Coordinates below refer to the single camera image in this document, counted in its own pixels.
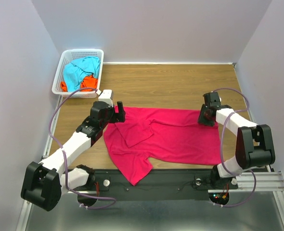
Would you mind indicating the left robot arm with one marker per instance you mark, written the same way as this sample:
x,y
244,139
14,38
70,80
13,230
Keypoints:
x,y
47,181

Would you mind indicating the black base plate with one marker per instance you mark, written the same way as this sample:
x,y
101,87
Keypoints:
x,y
162,184

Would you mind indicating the aluminium rail frame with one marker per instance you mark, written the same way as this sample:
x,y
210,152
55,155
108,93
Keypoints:
x,y
167,86

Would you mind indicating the pink t-shirt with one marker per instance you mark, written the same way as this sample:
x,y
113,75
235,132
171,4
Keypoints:
x,y
170,135

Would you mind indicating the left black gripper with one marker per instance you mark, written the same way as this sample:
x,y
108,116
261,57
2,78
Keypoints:
x,y
117,117

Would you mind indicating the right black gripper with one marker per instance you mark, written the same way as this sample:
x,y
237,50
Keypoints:
x,y
201,120

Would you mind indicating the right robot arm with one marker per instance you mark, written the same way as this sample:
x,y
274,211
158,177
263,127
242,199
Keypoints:
x,y
254,143

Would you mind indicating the light blue t-shirt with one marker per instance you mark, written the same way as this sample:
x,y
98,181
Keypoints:
x,y
78,69

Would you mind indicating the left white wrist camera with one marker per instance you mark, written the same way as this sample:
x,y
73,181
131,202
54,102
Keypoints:
x,y
105,96

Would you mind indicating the white plastic basket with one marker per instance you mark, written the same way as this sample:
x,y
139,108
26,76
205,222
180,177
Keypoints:
x,y
66,57

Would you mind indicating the orange t-shirt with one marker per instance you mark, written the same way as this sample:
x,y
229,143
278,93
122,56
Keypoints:
x,y
89,82

